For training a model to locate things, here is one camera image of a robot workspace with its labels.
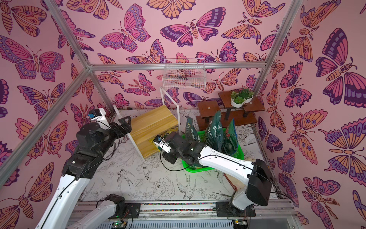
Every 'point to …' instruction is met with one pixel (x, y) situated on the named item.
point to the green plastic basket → (198, 167)
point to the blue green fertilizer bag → (230, 143)
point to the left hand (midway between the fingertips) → (124, 118)
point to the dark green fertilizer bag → (191, 133)
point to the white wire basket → (184, 73)
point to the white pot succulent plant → (238, 99)
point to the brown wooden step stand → (244, 115)
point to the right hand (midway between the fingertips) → (162, 153)
